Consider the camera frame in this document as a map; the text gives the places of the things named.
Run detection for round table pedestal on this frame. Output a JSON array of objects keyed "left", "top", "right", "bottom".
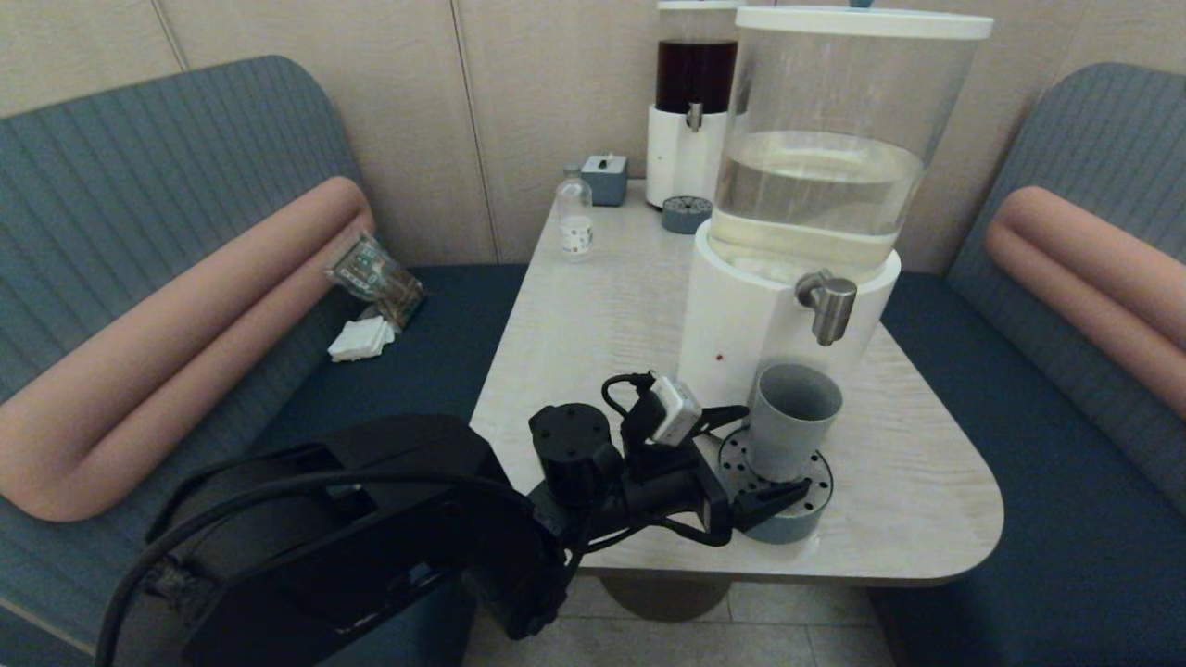
[{"left": 600, "top": 579, "right": 733, "bottom": 623}]

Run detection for clear plastic bottle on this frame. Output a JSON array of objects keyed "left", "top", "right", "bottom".
[{"left": 557, "top": 165, "right": 595, "bottom": 264}]

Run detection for pink bolster cushion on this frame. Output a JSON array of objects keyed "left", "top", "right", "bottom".
[
  {"left": 0, "top": 176, "right": 376, "bottom": 522},
  {"left": 984, "top": 185, "right": 1186, "bottom": 422}
]

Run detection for white napkin stack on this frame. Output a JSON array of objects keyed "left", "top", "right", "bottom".
[{"left": 328, "top": 317, "right": 397, "bottom": 363}]

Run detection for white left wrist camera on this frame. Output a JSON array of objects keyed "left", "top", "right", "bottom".
[{"left": 619, "top": 373, "right": 702, "bottom": 455}]

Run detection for blue-grey tissue box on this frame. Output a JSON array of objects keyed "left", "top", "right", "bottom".
[{"left": 582, "top": 154, "right": 630, "bottom": 208}]

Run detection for dark drink dispenser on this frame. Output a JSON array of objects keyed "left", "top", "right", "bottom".
[{"left": 646, "top": 0, "right": 742, "bottom": 210}]

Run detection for grey plastic cup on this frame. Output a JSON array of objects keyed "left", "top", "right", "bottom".
[{"left": 747, "top": 363, "right": 844, "bottom": 484}]

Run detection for large blue perforated drip tray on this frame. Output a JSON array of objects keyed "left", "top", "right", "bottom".
[{"left": 711, "top": 426, "right": 835, "bottom": 545}]

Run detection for printed snack bag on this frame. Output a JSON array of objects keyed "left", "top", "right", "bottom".
[{"left": 324, "top": 232, "right": 429, "bottom": 333}]

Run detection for blue upholstered bench sofa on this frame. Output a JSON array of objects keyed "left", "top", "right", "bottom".
[
  {"left": 0, "top": 54, "right": 529, "bottom": 667},
  {"left": 871, "top": 61, "right": 1186, "bottom": 667}
]

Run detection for large silver dispenser tap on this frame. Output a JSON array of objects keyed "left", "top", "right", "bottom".
[{"left": 795, "top": 270, "right": 858, "bottom": 346}]

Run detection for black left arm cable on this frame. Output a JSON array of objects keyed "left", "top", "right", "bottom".
[{"left": 93, "top": 468, "right": 566, "bottom": 667}]

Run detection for large clear water dispenser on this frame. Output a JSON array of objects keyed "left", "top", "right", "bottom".
[{"left": 676, "top": 6, "right": 994, "bottom": 438}]

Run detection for small blue perforated drip tray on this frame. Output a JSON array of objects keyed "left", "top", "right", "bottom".
[{"left": 662, "top": 195, "right": 713, "bottom": 235}]

